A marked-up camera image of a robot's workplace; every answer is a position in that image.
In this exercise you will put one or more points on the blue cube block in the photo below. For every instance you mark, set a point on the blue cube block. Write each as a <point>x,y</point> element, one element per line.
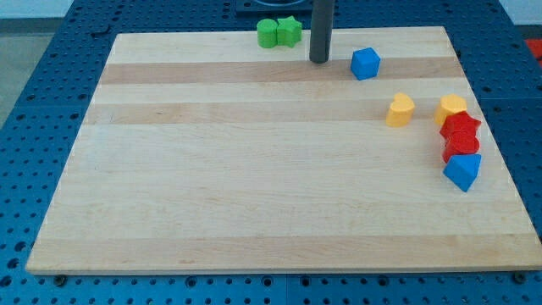
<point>365,63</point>

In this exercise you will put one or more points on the wooden board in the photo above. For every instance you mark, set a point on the wooden board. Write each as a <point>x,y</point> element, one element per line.
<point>203,153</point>

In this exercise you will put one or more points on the green star block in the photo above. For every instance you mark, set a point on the green star block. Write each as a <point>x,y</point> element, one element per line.
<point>288,31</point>

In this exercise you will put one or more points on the green cylinder block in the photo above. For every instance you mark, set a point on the green cylinder block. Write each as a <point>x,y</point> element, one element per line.
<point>267,33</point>

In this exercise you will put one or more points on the yellow heart block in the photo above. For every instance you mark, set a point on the yellow heart block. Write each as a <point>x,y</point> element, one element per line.
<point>400,110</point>

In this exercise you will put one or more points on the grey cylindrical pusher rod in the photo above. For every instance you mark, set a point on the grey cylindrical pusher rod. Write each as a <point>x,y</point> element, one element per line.
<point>321,30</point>

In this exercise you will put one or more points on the red heart block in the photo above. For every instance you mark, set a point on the red heart block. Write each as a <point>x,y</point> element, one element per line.
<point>460,143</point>

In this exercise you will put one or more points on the yellow hexagon block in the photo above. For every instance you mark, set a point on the yellow hexagon block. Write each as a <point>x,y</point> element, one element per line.
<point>449,105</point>

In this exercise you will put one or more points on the red star block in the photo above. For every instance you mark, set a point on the red star block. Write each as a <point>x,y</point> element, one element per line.
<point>459,122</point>

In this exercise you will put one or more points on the blue triangle block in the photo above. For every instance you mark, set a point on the blue triangle block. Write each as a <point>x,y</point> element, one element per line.
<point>463,170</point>

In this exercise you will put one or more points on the red object at edge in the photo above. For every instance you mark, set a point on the red object at edge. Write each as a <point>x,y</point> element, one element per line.
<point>535,47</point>

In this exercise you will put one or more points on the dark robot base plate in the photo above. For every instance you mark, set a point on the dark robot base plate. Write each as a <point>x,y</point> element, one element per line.
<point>251,7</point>

